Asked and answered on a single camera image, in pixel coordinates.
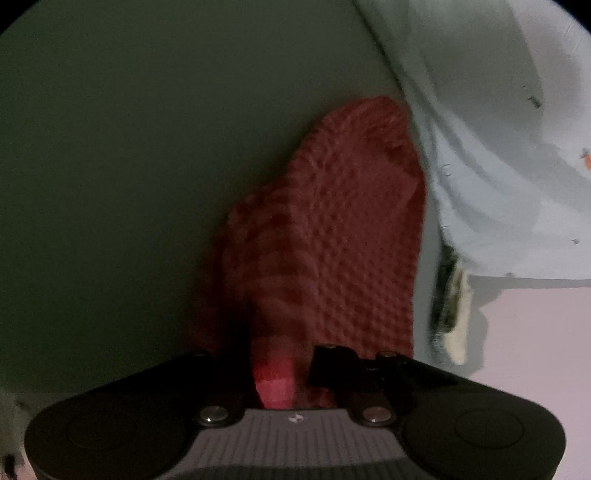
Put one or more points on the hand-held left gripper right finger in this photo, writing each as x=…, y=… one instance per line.
x=332, y=367

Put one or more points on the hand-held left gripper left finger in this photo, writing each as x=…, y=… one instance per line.
x=231, y=383

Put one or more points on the red textured garment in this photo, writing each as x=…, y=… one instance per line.
x=346, y=230

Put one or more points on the cream folded cloth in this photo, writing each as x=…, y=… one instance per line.
x=461, y=323

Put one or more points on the white fuzzy cloth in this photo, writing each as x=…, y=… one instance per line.
x=9, y=424

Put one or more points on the light blue carrot print blanket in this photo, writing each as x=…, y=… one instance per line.
x=485, y=161

